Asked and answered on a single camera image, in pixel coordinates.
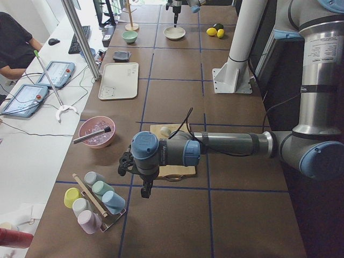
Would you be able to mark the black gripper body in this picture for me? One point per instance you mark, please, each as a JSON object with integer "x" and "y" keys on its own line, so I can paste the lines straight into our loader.
{"x": 176, "y": 9}
{"x": 147, "y": 179}

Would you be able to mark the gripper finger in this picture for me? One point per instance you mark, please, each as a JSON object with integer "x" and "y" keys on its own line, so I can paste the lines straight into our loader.
{"x": 175, "y": 19}
{"x": 144, "y": 193}

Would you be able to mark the cream round plate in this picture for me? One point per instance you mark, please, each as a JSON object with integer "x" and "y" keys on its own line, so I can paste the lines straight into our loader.
{"x": 174, "y": 33}

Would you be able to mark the white bear tray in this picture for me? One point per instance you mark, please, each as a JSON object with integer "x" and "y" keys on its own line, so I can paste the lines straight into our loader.
{"x": 119, "y": 81}

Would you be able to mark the blue cup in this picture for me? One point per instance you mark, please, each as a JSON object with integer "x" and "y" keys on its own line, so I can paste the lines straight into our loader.
{"x": 114, "y": 202}

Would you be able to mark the bamboo cutting board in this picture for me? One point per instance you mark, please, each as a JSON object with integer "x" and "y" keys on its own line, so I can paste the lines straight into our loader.
{"x": 171, "y": 173}

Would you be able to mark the yellow lemon upper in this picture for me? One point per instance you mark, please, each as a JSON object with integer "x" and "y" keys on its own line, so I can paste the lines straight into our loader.
{"x": 211, "y": 31}

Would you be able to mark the yellow lemon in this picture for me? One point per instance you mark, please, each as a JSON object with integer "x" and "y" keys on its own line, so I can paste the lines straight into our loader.
{"x": 220, "y": 33}
{"x": 211, "y": 31}

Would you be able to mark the green lime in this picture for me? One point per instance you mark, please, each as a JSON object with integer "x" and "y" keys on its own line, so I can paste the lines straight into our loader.
{"x": 218, "y": 26}

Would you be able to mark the green cup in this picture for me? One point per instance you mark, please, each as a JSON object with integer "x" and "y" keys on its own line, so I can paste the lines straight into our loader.
{"x": 99, "y": 188}

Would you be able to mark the white cup rack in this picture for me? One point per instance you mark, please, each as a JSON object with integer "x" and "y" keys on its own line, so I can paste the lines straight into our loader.
{"x": 108, "y": 219}

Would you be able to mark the yellow lemon lower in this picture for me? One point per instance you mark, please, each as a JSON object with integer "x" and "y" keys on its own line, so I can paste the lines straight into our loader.
{"x": 220, "y": 33}

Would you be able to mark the wooden mug tree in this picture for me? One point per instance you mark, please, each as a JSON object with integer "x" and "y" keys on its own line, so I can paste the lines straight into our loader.
{"x": 131, "y": 26}

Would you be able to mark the green bowl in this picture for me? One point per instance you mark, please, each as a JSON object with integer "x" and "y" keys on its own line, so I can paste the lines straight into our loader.
{"x": 130, "y": 36}

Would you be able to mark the grey-blue cup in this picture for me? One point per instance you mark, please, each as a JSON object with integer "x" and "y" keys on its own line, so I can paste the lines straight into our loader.
{"x": 92, "y": 177}

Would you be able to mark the pink cup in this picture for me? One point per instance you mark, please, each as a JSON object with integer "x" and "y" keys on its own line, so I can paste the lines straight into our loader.
{"x": 89, "y": 221}

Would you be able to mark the white cup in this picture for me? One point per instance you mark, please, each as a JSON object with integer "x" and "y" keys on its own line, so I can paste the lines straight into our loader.
{"x": 80, "y": 205}

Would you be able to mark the steel muddler black tip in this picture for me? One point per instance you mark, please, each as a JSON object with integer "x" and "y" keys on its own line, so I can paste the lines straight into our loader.
{"x": 91, "y": 135}

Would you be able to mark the grey folded cloth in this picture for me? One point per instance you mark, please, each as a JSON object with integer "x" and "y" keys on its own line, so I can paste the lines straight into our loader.
{"x": 121, "y": 56}

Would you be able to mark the black label box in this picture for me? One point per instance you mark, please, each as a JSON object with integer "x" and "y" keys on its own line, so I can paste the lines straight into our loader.
{"x": 107, "y": 35}

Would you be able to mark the yellow cup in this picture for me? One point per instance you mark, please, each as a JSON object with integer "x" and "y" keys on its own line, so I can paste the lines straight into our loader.
{"x": 71, "y": 195}

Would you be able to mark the pink bowl with ice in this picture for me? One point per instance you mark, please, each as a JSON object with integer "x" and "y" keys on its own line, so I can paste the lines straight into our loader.
{"x": 94, "y": 124}

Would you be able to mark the blue bowl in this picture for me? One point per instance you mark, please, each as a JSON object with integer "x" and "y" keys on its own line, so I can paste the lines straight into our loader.
{"x": 89, "y": 54}

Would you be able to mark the reacher grabber stick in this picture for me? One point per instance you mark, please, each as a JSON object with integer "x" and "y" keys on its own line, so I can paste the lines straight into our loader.
{"x": 63, "y": 107}

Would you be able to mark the black computer mouse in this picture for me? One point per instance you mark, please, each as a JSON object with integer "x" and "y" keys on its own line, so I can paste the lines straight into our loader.
{"x": 53, "y": 41}

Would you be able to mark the far teach pendant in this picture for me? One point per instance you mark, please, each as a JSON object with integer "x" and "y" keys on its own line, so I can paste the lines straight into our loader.
{"x": 60, "y": 72}

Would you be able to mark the teach pendant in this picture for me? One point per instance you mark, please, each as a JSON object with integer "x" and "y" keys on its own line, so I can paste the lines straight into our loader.
{"x": 26, "y": 101}
{"x": 60, "y": 72}

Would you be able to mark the red bottle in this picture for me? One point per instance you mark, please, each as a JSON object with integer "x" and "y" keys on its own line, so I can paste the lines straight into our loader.
{"x": 15, "y": 239}

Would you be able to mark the near teach pendant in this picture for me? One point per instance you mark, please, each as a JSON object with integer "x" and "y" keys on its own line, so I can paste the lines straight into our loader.
{"x": 26, "y": 101}

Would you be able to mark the seated person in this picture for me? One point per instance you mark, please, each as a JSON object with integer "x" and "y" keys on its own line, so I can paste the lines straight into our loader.
{"x": 17, "y": 48}

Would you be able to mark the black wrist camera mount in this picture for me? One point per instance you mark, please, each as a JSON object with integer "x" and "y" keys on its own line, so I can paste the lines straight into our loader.
{"x": 127, "y": 164}

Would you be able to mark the white pole mount base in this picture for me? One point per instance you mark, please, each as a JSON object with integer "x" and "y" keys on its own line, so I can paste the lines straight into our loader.
{"x": 233, "y": 77}

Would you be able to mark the aluminium frame post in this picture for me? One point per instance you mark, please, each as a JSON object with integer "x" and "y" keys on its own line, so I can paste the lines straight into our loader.
{"x": 77, "y": 28}

